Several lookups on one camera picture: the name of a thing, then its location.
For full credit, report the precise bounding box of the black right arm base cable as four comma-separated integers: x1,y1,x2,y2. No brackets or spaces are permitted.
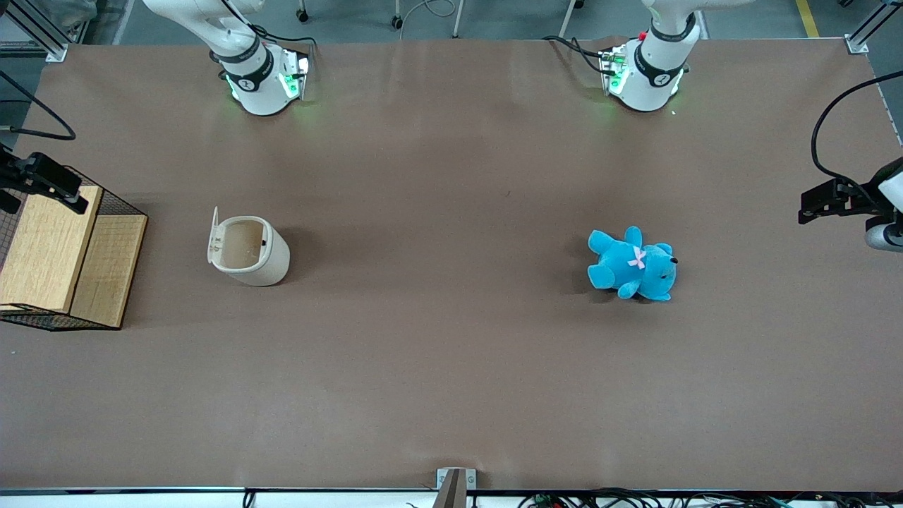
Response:
250,23,320,52

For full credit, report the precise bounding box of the grey metal camera bracket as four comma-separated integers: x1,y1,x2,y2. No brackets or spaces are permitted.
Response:
437,468,477,508

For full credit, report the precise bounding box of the grey floor cable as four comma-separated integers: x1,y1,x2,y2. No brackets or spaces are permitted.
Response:
400,0,458,30

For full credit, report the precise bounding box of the tall light wooden block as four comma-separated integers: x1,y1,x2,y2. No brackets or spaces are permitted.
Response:
0,185,104,314

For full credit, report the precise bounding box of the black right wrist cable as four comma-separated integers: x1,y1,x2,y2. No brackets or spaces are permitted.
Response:
0,71,77,141

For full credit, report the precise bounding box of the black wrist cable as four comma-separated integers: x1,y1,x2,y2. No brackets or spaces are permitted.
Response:
0,71,77,141
811,71,903,205

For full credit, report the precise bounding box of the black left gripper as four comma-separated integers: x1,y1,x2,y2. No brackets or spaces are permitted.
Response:
798,176,883,226

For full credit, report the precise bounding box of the black wire mesh basket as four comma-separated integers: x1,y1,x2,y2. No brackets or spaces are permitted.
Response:
0,176,149,332

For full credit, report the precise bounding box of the black left arm base cable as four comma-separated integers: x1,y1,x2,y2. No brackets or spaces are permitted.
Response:
542,35,609,75

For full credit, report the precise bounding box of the black arm base cable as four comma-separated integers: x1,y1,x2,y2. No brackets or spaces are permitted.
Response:
250,23,320,52
542,35,609,75

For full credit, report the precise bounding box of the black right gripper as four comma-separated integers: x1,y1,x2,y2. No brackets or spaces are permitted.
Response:
0,143,90,215

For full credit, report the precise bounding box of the white lidded trash can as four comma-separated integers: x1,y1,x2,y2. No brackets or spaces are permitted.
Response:
207,206,291,287

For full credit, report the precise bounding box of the blue teddy bear plush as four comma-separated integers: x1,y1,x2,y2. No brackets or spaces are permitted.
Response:
587,226,679,303

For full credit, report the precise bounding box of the aluminium frame profile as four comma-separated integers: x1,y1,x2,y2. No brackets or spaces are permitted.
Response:
0,0,69,63
845,0,903,55

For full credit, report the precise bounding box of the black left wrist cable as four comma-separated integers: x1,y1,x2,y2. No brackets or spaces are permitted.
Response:
811,71,903,205

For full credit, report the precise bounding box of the black cable bundle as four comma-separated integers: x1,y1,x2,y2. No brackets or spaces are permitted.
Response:
519,488,903,508

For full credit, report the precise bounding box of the flat wooden panel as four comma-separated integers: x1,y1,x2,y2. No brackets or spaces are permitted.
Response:
71,214,149,329

